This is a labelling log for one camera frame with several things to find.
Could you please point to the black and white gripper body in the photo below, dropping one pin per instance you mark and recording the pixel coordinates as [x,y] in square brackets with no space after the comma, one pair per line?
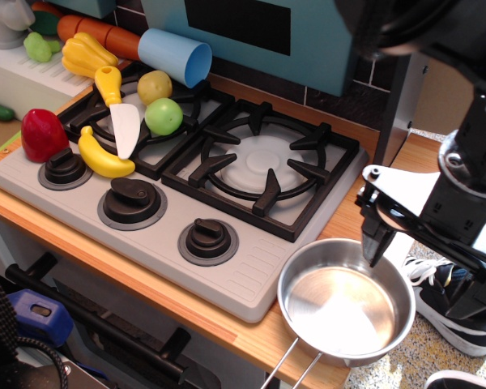
[445,211]

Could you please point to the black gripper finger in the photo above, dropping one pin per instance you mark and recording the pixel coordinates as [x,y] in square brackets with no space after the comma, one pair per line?
[469,294]
[376,237]

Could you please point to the small stainless steel pan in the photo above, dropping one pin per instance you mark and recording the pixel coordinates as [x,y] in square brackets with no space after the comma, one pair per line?
[341,310]

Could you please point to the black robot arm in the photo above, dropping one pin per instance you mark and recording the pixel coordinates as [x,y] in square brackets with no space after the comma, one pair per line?
[452,32]

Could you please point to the black right stove knob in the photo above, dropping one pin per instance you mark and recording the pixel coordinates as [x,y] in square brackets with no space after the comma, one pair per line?
[208,242]

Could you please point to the black stove knob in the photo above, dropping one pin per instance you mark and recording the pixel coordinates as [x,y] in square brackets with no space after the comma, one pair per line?
[131,204]
[65,170]
[208,242]

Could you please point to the grey toy stove top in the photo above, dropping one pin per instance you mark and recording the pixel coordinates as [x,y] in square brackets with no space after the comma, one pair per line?
[244,286]

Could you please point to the black middle stove knob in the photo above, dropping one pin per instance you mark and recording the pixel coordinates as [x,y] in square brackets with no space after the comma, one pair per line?
[131,204]

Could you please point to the black left stove knob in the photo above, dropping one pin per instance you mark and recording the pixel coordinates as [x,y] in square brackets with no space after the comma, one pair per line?
[65,170]

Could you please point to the black right burner grate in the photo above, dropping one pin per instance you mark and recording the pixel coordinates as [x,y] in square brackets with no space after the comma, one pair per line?
[262,167]

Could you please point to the black burner grate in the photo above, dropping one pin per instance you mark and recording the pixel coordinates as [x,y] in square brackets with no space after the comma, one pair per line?
[262,167]
[201,106]

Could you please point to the teal toy microwave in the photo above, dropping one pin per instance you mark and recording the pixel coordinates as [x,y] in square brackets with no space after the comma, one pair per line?
[305,42]

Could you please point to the green toy apple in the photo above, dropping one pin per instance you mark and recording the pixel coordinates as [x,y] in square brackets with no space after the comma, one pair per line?
[163,117]

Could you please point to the light blue plastic cup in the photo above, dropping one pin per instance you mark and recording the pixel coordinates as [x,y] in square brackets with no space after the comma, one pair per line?
[184,60]

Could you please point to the toy potato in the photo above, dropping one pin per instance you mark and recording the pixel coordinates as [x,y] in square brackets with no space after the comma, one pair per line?
[153,86]

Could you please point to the yellow toy banana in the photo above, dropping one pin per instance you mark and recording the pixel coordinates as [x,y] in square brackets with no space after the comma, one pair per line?
[99,160]

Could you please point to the black left burner grate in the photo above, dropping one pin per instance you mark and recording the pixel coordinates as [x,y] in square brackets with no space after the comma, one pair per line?
[201,106]

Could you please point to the orange toy carrot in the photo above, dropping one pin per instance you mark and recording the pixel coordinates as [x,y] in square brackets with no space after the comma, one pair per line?
[116,40]

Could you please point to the yellow toy bell pepper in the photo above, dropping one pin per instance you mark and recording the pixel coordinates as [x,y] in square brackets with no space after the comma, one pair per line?
[83,55]

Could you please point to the red toy bell pepper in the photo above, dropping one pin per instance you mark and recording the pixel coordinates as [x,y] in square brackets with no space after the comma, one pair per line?
[42,135]

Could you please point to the light green toy broccoli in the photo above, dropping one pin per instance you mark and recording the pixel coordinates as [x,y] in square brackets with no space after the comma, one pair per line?
[39,49]

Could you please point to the dark green toy vegetable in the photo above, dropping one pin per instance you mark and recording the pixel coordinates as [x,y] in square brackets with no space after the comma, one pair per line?
[46,23]

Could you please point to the white toy sink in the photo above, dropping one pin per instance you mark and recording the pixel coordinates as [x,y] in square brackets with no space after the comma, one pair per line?
[26,84]

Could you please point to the grey toy faucet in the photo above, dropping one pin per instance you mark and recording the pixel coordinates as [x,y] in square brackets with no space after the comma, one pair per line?
[16,17]

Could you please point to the toy knife yellow handle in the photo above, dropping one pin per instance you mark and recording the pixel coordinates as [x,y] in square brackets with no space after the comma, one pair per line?
[125,117]

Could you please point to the black oven door handle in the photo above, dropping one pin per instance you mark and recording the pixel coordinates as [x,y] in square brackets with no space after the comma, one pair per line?
[164,362]

